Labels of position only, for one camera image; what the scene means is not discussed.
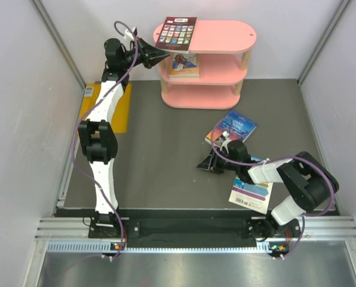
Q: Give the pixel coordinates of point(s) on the blue Jane Eyre book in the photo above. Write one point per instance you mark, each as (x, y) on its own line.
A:
(238, 126)

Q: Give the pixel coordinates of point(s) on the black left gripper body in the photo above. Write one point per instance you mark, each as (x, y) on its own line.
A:
(128, 59)

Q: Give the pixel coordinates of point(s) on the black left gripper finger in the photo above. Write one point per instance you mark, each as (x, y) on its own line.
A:
(150, 52)
(152, 61)

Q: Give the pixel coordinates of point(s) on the white colourful back-cover book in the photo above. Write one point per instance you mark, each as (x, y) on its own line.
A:
(255, 197)

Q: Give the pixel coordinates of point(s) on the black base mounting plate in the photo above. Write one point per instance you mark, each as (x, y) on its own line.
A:
(197, 228)

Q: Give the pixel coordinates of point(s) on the orange Othello book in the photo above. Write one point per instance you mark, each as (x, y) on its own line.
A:
(184, 64)

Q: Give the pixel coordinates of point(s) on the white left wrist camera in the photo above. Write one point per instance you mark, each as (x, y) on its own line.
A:
(131, 34)

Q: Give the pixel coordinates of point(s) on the pink three-tier shelf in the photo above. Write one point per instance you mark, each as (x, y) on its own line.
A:
(223, 48)

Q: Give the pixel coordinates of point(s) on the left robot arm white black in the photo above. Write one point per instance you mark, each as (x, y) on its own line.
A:
(97, 139)

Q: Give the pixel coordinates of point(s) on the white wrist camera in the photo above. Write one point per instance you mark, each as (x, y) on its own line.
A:
(225, 139)
(131, 34)

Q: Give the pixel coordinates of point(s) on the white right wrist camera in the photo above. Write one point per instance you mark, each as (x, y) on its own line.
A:
(225, 139)

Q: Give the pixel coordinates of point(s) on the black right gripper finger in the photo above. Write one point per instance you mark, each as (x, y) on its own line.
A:
(207, 165)
(211, 157)

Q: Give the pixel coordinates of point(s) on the green Treehouse book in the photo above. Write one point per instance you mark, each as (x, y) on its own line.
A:
(183, 77)

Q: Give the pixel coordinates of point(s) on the dark red book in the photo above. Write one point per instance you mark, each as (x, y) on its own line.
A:
(176, 34)

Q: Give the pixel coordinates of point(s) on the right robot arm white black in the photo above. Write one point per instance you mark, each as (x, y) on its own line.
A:
(308, 182)

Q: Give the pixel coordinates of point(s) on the yellow plastic file folder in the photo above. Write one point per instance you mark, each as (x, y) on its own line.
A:
(120, 117)

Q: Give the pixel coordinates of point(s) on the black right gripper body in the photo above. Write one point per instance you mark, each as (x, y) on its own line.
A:
(223, 164)

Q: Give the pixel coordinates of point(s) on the aluminium frame rail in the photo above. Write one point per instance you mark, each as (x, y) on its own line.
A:
(71, 235)

